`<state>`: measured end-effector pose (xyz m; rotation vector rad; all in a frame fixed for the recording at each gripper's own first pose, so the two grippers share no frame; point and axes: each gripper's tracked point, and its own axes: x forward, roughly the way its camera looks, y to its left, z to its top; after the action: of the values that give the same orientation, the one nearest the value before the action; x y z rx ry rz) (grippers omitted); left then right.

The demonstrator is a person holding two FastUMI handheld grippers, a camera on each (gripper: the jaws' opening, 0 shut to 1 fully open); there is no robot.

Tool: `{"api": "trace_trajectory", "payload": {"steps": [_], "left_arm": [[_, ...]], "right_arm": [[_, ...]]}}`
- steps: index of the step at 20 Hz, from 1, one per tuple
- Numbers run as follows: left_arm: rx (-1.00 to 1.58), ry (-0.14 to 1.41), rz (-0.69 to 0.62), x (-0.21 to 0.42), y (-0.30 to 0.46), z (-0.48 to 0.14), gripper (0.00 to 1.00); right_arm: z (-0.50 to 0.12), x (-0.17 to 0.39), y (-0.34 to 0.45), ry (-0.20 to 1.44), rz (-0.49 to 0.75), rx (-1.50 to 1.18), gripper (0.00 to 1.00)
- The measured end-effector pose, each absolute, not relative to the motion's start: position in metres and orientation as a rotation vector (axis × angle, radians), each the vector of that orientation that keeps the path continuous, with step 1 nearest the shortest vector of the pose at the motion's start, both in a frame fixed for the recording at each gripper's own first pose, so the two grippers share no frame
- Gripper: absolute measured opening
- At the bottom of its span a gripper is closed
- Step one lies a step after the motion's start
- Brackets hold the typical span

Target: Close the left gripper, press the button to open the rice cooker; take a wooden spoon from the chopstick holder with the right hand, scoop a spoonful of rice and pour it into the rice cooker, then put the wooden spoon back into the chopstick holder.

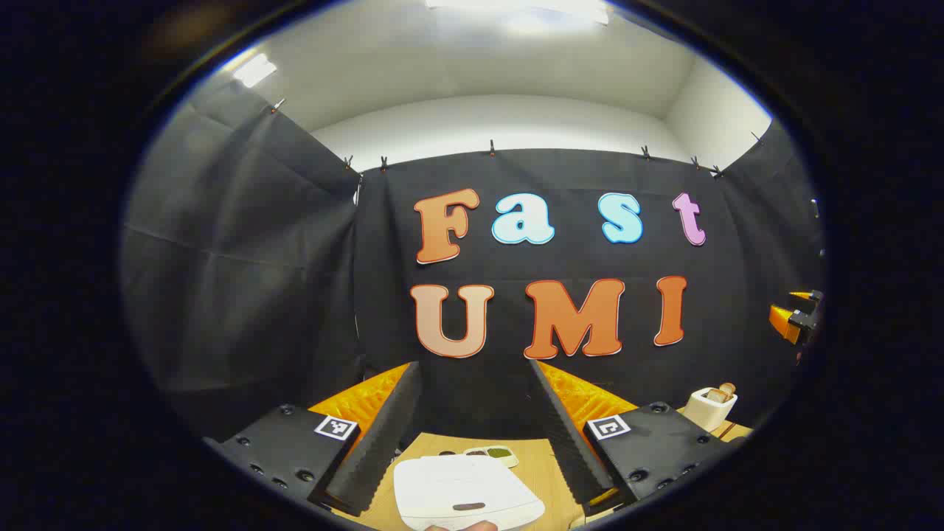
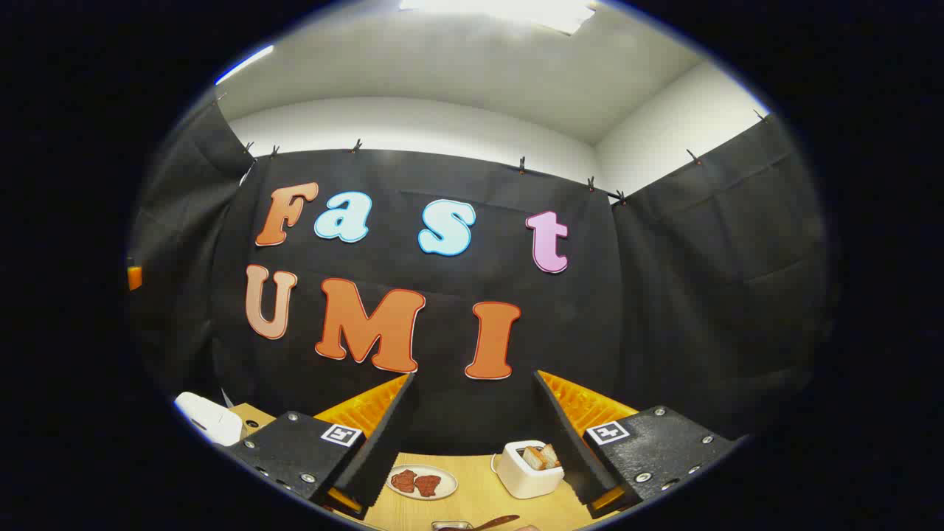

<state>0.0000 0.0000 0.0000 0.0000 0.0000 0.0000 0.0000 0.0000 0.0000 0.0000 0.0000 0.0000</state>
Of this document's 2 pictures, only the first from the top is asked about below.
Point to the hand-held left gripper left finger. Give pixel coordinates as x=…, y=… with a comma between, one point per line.
x=383, y=442

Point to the white divided bean dish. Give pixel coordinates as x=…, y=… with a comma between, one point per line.
x=495, y=455

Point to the white rice cooker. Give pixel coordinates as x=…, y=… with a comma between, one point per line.
x=457, y=479

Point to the toast bread slice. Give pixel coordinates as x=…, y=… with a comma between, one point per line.
x=728, y=389
x=714, y=396

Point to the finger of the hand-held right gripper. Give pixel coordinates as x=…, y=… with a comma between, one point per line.
x=811, y=296
x=783, y=321

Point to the black backdrop cloth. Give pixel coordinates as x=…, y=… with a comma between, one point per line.
x=295, y=258

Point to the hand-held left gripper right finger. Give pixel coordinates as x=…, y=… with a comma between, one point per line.
x=568, y=442

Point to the white toaster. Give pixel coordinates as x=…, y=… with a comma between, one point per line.
x=704, y=413

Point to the ceiling light panel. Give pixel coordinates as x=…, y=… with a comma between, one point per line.
x=254, y=70
x=516, y=9

